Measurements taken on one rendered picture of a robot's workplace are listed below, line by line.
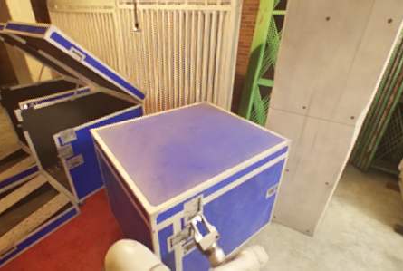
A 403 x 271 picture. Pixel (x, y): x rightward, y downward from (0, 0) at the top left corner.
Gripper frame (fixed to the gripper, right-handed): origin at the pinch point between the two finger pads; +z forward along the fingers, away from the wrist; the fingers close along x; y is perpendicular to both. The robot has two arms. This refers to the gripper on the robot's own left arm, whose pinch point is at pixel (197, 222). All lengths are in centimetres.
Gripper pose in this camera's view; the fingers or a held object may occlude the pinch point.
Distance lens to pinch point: 131.3
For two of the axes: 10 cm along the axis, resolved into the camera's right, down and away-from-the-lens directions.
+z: -4.9, -8.2, 2.9
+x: -7.2, 1.9, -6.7
